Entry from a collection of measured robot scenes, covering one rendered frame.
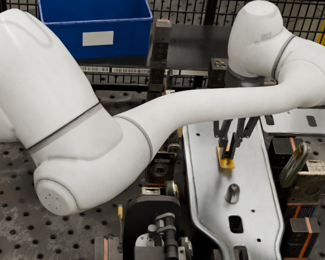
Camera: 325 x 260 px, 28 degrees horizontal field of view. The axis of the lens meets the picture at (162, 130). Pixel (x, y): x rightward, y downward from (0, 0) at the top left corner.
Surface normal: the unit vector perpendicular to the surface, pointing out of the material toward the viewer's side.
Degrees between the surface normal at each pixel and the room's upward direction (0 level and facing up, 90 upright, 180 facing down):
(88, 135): 43
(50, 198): 88
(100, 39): 90
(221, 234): 0
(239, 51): 91
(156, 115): 28
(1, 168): 0
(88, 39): 90
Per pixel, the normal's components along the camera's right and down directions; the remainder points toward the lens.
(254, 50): -0.44, 0.53
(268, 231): 0.10, -0.71
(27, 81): 0.09, 0.03
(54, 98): 0.33, -0.07
